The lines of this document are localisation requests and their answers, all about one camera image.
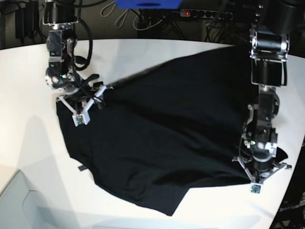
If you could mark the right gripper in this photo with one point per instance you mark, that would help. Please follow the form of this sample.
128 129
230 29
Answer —
76 99

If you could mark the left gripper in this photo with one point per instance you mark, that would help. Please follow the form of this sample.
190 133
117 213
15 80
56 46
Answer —
260 167

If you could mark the black t-shirt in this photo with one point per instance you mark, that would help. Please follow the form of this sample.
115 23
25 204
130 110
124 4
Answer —
174 128

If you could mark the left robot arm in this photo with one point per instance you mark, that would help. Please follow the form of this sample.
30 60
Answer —
270 44

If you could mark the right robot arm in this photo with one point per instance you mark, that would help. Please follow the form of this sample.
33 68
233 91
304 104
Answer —
63 64

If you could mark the black box on floor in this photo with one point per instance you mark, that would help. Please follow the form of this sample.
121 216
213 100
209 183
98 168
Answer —
27 20

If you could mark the blue box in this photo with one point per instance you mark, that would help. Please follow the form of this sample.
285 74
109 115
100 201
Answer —
148 4

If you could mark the black power strip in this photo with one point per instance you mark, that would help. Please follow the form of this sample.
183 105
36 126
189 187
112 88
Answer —
205 14

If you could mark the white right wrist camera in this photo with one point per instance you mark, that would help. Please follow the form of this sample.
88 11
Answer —
81 119

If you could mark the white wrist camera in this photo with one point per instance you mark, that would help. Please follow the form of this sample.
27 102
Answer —
255 188
81 119

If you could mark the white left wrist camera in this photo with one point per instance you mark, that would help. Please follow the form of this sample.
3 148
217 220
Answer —
255 188

